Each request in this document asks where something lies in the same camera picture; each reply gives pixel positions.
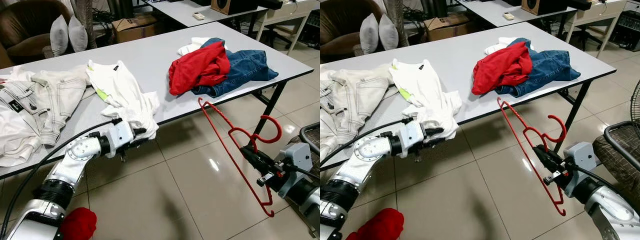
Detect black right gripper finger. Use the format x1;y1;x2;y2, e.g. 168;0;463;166
240;147;273;177
531;146;563;175
535;143;568;169
243;144;280;170

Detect red plastic hanger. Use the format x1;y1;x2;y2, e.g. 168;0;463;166
496;97;567;217
197;97;283;218

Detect white printed t-shirt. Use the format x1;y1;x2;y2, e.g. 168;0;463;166
389;59;463;142
86;60;161;142

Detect brown plaid chair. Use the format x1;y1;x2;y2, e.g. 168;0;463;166
592;120;640;201
300;122;321;156

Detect white cloth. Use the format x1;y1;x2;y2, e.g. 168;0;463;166
320;107;346;161
0;105;43;168

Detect grey table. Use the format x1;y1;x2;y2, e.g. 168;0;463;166
0;21;315;180
320;21;617;173

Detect cream denim jacket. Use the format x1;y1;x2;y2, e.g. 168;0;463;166
31;65;93;147
327;66;398;151

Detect red shirt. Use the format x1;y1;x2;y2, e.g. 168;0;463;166
471;41;534;96
168;41;232;97

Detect blue jeans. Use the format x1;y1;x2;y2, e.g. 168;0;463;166
495;37;582;98
192;37;279;98

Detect white stitched jeans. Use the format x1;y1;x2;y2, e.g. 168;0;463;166
320;70;337;108
0;65;41;121

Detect white folded garment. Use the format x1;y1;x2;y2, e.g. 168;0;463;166
484;37;516;55
177;37;211;57

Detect red cloth heap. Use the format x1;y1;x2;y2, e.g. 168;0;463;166
346;208;405;240
59;207;98;240

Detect cardboard box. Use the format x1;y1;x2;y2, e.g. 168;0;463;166
424;16;473;42
111;15;160;43

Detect grey pillow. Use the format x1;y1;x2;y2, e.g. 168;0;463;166
360;13;381;55
67;15;89;53
378;13;399;51
50;15;70;57

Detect grey office desk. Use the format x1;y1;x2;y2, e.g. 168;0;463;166
145;0;283;38
457;0;593;38

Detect mottled grey pillar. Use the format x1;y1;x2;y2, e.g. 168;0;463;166
77;0;96;48
387;0;406;48

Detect brown armchair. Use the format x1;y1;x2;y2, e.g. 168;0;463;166
320;0;383;56
0;0;73;68

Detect beige desk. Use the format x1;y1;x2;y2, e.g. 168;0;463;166
565;0;628;56
260;0;321;56

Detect wooden speaker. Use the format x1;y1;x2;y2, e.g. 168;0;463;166
521;0;556;15
210;0;246;15

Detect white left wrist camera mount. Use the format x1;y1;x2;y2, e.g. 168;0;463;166
106;120;135;156
397;120;426;156

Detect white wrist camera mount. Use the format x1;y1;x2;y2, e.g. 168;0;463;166
279;142;314;197
106;120;135;156
397;120;426;156
564;141;604;198

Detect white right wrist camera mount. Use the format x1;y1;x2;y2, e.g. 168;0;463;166
564;141;604;198
279;142;314;197

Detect black wire fan guard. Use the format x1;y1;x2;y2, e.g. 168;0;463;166
629;79;640;123

